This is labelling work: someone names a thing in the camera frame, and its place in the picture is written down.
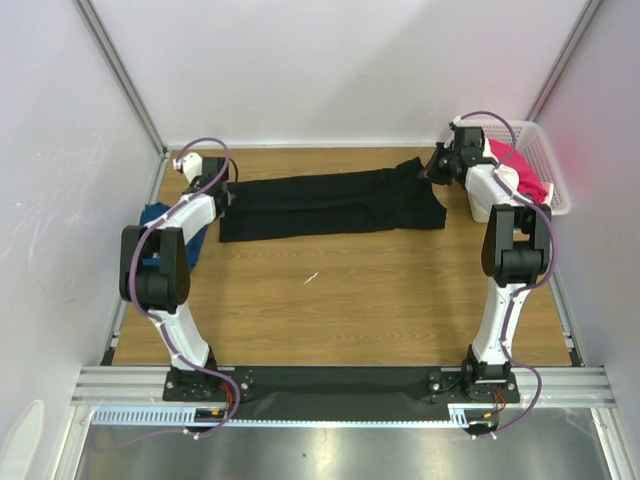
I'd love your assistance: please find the right aluminium corner post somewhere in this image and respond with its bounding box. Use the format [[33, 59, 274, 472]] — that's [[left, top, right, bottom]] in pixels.
[[526, 0, 604, 122]]

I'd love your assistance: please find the aluminium corner post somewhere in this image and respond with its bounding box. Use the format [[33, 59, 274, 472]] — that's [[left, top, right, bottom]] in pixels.
[[526, 0, 604, 122], [72, 0, 167, 156]]

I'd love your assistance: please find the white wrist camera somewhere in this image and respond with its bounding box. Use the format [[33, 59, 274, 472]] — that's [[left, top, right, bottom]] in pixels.
[[449, 117, 472, 146], [173, 152, 203, 183]]

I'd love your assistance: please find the left aluminium corner post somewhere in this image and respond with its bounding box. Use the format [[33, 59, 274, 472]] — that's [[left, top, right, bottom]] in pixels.
[[72, 0, 167, 156]]

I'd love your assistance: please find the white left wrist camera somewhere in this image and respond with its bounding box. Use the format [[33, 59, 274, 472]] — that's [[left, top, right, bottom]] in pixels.
[[173, 152, 203, 183]]

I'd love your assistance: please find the aluminium frame rail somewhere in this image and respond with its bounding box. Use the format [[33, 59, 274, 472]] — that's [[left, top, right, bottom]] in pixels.
[[71, 366, 616, 431]]

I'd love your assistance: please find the black t shirt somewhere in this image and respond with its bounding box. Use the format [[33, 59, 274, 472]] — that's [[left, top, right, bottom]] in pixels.
[[219, 157, 447, 243]]

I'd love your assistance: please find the folded blue t shirt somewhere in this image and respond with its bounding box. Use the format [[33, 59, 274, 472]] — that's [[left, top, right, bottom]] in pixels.
[[140, 203, 208, 272]]

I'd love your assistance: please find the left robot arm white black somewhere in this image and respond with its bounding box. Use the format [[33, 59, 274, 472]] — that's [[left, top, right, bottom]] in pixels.
[[119, 153, 233, 402]]

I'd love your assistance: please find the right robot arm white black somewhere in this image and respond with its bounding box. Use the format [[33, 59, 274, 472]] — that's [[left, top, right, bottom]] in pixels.
[[420, 124, 552, 403]]

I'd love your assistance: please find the pink t shirt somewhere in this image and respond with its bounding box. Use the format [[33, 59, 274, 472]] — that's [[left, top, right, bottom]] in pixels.
[[487, 138, 551, 206]]

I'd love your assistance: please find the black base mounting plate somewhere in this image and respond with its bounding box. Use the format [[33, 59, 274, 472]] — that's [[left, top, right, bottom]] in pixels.
[[162, 365, 521, 424]]

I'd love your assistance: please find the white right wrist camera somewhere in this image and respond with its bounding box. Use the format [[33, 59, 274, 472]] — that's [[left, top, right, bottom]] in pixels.
[[449, 117, 472, 146]]

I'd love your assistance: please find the white plastic basket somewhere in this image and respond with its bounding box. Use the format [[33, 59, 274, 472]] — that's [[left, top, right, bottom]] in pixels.
[[463, 118, 572, 216]]

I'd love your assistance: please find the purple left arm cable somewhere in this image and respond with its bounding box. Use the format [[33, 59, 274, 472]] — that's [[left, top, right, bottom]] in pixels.
[[127, 137, 244, 441]]

